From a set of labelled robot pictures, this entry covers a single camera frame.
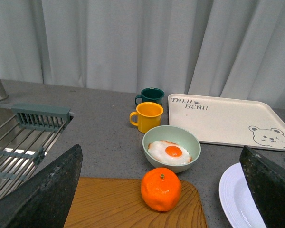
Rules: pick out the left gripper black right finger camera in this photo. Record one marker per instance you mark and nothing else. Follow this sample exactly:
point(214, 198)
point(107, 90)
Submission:
point(266, 182)

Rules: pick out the fake fried egg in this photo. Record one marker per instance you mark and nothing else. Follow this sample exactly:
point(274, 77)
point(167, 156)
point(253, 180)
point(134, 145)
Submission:
point(169, 153)

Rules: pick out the light green bowl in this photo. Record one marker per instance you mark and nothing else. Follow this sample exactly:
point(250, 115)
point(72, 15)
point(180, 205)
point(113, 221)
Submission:
point(176, 135)

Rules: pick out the wooden cutting board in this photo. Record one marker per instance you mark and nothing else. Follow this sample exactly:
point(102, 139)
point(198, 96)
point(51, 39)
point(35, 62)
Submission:
point(117, 203)

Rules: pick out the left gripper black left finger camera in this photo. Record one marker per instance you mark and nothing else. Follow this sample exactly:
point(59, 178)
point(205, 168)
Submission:
point(45, 199)

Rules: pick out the white curtain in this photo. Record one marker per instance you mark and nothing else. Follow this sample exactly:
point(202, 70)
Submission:
point(222, 48)

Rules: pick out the cream bear serving tray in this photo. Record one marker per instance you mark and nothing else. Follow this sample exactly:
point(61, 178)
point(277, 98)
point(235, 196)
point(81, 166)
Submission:
point(228, 121)

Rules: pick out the orange mandarin fruit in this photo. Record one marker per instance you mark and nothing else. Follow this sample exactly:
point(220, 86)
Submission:
point(161, 189)

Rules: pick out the dark green enamel mug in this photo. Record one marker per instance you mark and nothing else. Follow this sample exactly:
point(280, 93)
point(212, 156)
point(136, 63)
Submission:
point(150, 95)

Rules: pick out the white ridged plate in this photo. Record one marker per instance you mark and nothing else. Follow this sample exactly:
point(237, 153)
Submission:
point(236, 199)

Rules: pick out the metal sink drying rack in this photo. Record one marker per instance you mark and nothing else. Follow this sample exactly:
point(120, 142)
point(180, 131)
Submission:
point(27, 132)

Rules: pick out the yellow enamel mug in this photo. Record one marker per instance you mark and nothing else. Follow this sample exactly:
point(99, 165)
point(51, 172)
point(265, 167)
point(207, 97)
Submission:
point(147, 116)

